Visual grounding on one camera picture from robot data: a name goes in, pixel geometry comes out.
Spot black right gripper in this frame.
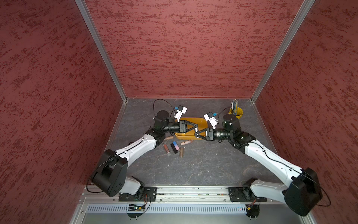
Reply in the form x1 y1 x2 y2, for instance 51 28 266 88
195 127 233 141

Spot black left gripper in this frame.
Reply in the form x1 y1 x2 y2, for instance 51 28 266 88
163 120 198 133

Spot gold lipstick tube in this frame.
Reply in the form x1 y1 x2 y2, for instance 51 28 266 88
180 147 184 158

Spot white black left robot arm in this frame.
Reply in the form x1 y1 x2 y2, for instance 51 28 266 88
89 110 198 198

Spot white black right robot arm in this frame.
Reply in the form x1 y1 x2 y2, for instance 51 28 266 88
195 113 323 217

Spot yellow plastic storage tray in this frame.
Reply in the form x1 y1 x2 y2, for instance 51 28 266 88
175 117 208 140

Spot blue pink gradient lipstick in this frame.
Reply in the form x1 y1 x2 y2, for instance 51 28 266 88
173 141 180 151

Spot black lipstick beside gradient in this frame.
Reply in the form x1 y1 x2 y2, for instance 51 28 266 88
171 143 178 154

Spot pink nude lip gloss tube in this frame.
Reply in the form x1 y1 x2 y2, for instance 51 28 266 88
180 140 194 146

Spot brown clear lip gloss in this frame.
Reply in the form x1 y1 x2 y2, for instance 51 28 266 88
163 144 171 155

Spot pens in cup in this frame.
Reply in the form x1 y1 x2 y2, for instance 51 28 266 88
231 99 238 116

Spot yellow pen cup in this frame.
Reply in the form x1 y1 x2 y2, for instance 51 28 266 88
229 107 243 119

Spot vented metal panel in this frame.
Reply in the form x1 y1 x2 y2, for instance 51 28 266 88
86 204 247 214

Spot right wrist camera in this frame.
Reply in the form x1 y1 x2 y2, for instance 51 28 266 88
204 112 219 129

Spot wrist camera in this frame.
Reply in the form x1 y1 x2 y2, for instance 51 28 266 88
174 105 187 122
204 112 219 129

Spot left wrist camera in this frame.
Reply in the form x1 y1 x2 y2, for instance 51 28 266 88
174 105 187 122

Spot aluminium front rail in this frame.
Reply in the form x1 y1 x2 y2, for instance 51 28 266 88
80 182 287 204

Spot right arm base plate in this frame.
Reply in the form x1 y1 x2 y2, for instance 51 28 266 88
228 187 267 203

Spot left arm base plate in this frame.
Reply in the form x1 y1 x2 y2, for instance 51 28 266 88
118 186 157 202

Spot aluminium corner post right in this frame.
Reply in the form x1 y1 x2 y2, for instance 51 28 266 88
251 0 315 104

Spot aluminium corner post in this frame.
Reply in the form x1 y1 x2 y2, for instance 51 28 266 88
75 0 127 103
251 0 315 104

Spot aluminium corner post left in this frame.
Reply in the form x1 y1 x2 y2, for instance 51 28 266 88
75 0 127 103

